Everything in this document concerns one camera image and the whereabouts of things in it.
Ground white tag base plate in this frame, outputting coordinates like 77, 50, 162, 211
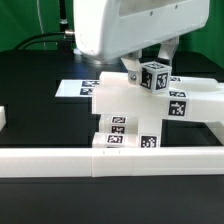
55, 79, 99, 97

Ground white fence bar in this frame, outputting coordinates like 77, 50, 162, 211
0, 147, 224, 178
208, 121, 224, 146
0, 106, 6, 132

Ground white tagged cube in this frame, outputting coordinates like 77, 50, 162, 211
141, 61, 172, 94

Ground white front fence bar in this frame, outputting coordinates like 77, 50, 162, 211
0, 147, 224, 178

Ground white chair back frame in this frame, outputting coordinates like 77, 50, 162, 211
92, 72, 224, 122

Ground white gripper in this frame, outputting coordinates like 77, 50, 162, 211
73, 0, 210, 84

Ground white left fence bar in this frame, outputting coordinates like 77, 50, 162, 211
0, 106, 6, 132

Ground white chair seat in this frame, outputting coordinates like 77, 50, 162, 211
138, 118, 162, 148

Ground black cables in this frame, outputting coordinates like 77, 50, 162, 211
13, 29, 76, 52

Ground white right fence bar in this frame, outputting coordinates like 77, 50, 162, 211
208, 121, 224, 146

